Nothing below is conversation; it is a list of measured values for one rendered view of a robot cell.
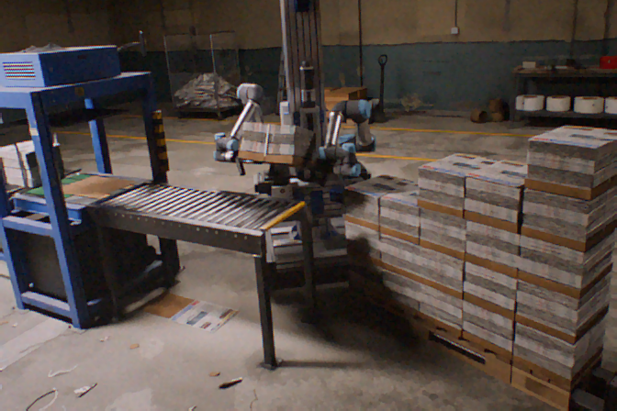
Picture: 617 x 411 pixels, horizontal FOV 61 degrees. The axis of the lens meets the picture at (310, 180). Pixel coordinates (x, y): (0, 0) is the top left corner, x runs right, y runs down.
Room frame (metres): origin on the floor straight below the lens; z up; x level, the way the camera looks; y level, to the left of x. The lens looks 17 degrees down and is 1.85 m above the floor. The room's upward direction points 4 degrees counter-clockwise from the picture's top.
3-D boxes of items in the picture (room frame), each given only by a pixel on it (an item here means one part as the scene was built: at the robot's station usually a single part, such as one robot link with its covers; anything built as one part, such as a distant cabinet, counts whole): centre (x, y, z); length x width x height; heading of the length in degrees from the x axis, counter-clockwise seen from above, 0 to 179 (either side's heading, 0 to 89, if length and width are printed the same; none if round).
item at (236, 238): (2.86, 0.85, 0.74); 1.34 x 0.05 x 0.12; 60
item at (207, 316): (3.10, 0.76, 0.00); 0.37 x 0.29 x 0.01; 60
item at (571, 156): (2.26, -1.19, 0.65); 0.39 x 0.30 x 1.29; 130
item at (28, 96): (3.06, 1.56, 0.77); 0.09 x 0.09 x 1.55; 60
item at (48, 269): (3.59, 1.60, 0.38); 0.94 x 0.69 x 0.63; 150
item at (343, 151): (3.00, -0.22, 1.08); 0.11 x 0.08 x 0.11; 75
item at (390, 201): (2.81, -0.72, 0.42); 1.17 x 0.39 x 0.83; 40
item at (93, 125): (4.11, 1.65, 0.77); 0.09 x 0.09 x 1.55; 60
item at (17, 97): (3.59, 1.60, 1.50); 0.94 x 0.68 x 0.10; 150
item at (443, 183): (2.71, -0.81, 0.95); 0.38 x 0.29 x 0.23; 130
